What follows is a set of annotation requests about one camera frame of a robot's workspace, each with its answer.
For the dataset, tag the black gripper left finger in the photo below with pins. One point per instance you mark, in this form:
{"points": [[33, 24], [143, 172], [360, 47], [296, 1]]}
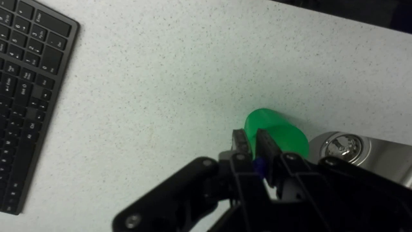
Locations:
{"points": [[183, 199]]}

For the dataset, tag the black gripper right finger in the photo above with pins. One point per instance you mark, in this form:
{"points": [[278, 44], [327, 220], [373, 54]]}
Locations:
{"points": [[335, 194]]}

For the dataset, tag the green plastic cup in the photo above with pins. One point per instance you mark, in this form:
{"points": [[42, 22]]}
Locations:
{"points": [[287, 135]]}

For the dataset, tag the black and silver keyboard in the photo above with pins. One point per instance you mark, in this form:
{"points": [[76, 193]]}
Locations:
{"points": [[36, 44]]}

